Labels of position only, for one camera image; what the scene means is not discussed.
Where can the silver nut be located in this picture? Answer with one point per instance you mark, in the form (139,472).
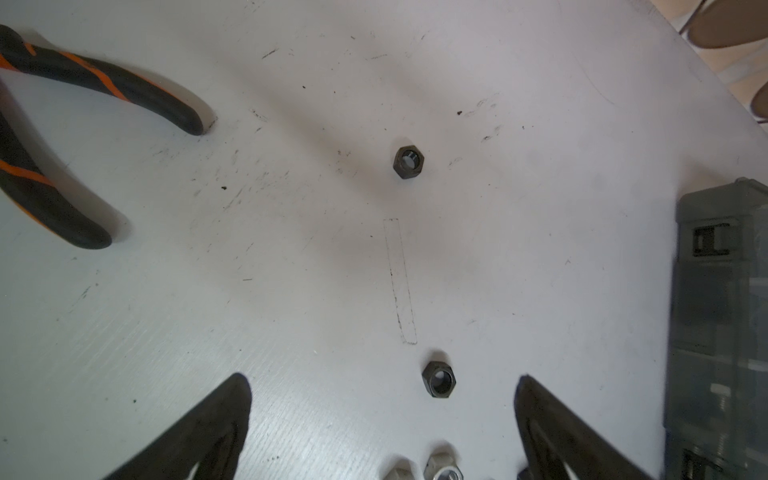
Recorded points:
(399,473)
(442,466)

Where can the silver nut bottom left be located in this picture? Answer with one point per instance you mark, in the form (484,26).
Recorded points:
(399,473)

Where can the black nut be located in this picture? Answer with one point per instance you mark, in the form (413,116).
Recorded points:
(408,162)
(439,379)

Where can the grey compartment organizer box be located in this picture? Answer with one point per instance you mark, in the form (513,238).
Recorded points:
(715,412)

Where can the black nut left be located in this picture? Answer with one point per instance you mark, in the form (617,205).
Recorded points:
(408,162)

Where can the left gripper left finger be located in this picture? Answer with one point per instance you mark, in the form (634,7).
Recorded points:
(204,444)

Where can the black nut center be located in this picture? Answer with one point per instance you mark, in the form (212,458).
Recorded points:
(439,379)

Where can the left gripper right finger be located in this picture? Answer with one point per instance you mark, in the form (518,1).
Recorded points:
(558,443)

